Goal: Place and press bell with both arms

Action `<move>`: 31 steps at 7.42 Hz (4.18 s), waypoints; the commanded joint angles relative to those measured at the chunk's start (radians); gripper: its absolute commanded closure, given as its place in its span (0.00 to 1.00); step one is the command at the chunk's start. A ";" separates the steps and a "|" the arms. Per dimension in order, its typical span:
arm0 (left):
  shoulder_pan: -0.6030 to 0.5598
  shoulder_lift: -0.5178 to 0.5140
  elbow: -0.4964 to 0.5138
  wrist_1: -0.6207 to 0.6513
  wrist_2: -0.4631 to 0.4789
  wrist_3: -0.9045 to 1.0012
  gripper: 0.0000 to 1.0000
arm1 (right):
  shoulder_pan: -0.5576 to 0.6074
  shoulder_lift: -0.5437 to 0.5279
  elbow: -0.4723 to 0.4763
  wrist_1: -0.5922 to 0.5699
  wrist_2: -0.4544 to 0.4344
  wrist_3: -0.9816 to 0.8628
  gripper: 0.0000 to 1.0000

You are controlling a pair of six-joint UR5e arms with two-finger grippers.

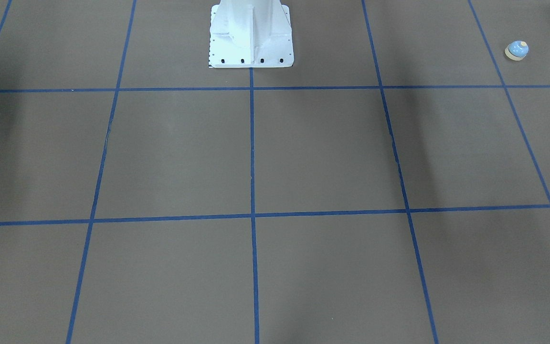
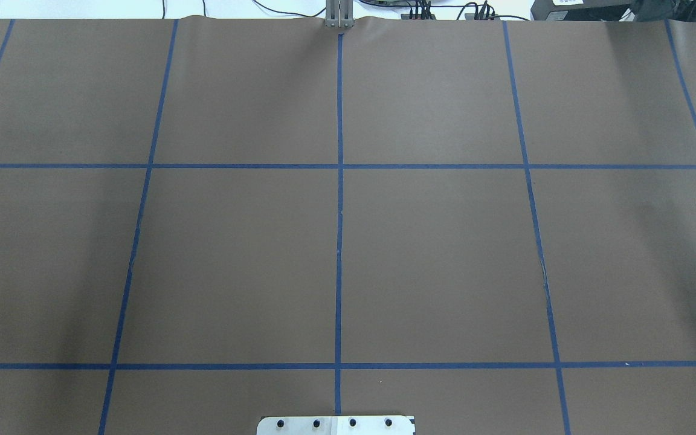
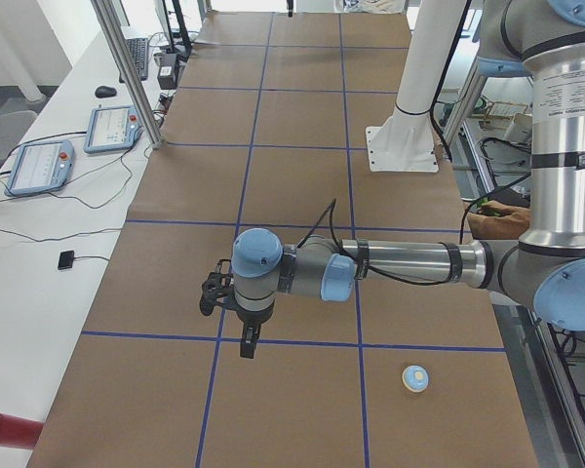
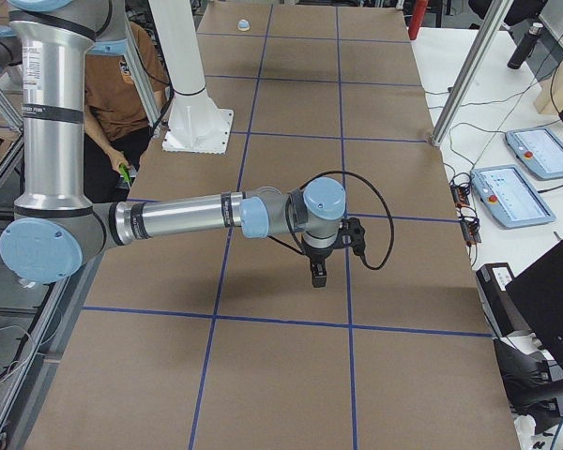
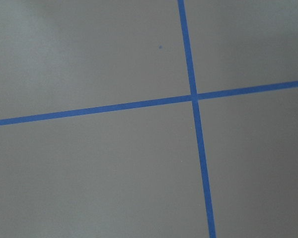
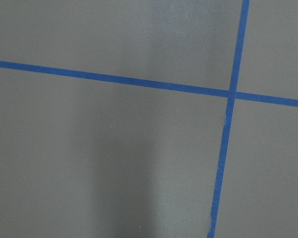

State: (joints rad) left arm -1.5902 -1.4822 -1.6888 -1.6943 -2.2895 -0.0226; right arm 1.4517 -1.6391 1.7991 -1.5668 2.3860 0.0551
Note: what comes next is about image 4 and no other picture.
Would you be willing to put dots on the near teach pendant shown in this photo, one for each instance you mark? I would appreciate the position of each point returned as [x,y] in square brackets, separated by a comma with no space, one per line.
[510,198]

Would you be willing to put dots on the brown paper table mat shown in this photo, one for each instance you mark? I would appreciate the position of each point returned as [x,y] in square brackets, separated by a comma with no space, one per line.
[210,340]

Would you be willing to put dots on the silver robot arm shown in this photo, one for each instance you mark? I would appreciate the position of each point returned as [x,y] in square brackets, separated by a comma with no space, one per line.
[56,229]

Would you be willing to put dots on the wooden board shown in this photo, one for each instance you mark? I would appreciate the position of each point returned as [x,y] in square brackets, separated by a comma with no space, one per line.
[550,99]

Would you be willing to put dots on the far teach pendant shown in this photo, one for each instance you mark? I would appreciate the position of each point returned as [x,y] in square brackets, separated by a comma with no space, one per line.
[539,149]

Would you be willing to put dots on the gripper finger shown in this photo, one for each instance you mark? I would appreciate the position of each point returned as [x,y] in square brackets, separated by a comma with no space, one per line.
[316,274]
[321,275]

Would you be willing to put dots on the person in brown shirt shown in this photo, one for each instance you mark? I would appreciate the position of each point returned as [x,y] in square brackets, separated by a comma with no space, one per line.
[116,128]

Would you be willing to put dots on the black box with label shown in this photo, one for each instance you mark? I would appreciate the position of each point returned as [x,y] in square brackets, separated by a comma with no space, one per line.
[503,315]

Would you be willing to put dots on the aluminium frame post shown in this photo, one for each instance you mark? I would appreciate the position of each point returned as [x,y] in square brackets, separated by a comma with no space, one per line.
[484,38]

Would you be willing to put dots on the black laptop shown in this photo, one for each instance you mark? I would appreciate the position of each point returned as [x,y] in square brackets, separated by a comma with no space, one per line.
[537,293]

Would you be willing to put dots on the blue desk bell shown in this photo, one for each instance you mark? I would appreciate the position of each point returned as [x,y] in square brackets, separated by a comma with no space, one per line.
[243,25]

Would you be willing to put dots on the black usb hub lower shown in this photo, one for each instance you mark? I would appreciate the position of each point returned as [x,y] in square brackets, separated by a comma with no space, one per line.
[470,230]

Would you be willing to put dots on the orange black usb hub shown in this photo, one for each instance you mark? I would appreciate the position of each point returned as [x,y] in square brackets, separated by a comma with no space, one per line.
[460,194]

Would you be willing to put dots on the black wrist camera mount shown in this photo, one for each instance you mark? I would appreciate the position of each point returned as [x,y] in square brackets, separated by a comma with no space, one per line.
[352,235]

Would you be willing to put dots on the black water bottle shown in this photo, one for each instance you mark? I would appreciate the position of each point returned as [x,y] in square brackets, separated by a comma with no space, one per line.
[526,46]

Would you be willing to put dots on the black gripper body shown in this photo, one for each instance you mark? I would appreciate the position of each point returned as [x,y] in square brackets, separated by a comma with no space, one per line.
[317,256]

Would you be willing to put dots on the green handheld tool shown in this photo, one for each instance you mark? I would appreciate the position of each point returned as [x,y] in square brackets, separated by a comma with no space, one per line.
[125,174]

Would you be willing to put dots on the teach pendant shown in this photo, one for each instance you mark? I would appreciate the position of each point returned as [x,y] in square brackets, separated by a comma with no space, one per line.
[539,149]
[510,198]

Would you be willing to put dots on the red fire extinguisher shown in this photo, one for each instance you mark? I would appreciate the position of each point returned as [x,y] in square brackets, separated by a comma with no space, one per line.
[418,13]

